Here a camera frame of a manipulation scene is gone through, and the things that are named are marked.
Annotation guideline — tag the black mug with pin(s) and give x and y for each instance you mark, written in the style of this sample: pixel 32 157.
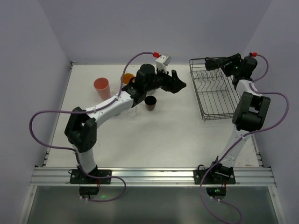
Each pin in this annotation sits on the black mug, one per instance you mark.
pixel 212 63

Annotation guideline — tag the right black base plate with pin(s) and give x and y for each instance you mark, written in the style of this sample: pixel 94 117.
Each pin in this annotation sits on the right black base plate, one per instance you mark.
pixel 218 175

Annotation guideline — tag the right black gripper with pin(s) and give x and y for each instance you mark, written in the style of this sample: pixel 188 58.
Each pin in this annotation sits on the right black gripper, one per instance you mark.
pixel 221 63

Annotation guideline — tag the white patterned mug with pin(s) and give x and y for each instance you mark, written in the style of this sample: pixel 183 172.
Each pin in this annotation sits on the white patterned mug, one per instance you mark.
pixel 126 78

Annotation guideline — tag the brown ceramic cup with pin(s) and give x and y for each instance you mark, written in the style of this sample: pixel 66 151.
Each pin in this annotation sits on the brown ceramic cup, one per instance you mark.
pixel 150 103

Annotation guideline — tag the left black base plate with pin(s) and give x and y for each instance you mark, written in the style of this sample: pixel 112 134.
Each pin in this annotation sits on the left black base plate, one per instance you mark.
pixel 102 176

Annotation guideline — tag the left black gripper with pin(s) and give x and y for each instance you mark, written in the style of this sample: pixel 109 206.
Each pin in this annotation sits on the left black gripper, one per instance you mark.
pixel 169 82

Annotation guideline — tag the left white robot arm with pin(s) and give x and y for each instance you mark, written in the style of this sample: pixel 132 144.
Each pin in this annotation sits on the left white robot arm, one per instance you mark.
pixel 81 129

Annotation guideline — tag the clear glass cup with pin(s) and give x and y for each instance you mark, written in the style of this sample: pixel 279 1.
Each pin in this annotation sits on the clear glass cup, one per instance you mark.
pixel 132 112

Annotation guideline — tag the pink plastic cup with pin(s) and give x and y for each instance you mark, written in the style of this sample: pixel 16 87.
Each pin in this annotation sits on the pink plastic cup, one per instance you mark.
pixel 102 87

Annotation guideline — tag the aluminium mounting rail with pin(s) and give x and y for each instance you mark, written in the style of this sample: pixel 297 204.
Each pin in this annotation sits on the aluminium mounting rail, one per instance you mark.
pixel 151 177

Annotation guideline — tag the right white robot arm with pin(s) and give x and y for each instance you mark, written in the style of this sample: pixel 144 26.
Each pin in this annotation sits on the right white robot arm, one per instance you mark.
pixel 249 116

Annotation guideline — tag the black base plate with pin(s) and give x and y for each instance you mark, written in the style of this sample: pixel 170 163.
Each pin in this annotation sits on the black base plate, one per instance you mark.
pixel 102 176
pixel 218 175

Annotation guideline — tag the black wire dish rack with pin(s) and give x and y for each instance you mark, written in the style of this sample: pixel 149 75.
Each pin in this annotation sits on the black wire dish rack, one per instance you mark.
pixel 216 96

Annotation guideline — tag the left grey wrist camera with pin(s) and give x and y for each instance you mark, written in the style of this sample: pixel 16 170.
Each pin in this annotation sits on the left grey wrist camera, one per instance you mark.
pixel 162 62

